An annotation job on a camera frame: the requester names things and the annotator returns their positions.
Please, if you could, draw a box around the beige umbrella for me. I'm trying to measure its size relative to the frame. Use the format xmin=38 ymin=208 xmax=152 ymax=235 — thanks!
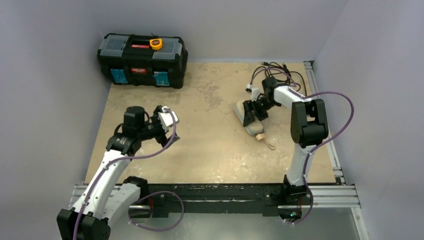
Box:
xmin=234 ymin=100 xmax=276 ymax=151

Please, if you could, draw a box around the black plastic toolbox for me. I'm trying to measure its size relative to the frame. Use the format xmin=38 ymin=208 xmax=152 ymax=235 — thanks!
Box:
xmin=97 ymin=33 xmax=188 ymax=89

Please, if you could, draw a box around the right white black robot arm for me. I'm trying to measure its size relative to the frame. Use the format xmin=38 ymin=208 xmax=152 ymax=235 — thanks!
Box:
xmin=234 ymin=78 xmax=329 ymax=198

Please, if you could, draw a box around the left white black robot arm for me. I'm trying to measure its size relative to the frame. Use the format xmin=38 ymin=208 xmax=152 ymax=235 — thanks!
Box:
xmin=56 ymin=105 xmax=179 ymax=240

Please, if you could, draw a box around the yellow tape measure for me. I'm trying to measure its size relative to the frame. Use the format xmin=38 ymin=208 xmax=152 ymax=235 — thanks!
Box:
xmin=149 ymin=38 xmax=164 ymax=51

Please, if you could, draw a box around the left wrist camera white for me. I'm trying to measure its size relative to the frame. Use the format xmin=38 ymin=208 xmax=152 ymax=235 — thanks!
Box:
xmin=158 ymin=106 xmax=180 ymax=129

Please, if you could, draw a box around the black coiled usb cable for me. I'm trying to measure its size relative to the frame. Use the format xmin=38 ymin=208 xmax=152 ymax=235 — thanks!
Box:
xmin=250 ymin=61 xmax=307 ymax=97

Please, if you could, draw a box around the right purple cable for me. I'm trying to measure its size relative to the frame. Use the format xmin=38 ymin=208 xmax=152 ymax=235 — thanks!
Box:
xmin=250 ymin=67 xmax=355 ymax=226

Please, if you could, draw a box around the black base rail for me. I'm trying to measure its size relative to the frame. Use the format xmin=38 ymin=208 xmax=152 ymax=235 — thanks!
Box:
xmin=125 ymin=182 xmax=314 ymax=220

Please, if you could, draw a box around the aluminium frame rail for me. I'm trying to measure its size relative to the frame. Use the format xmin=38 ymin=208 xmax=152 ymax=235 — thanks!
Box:
xmin=67 ymin=60 xmax=370 ymax=240

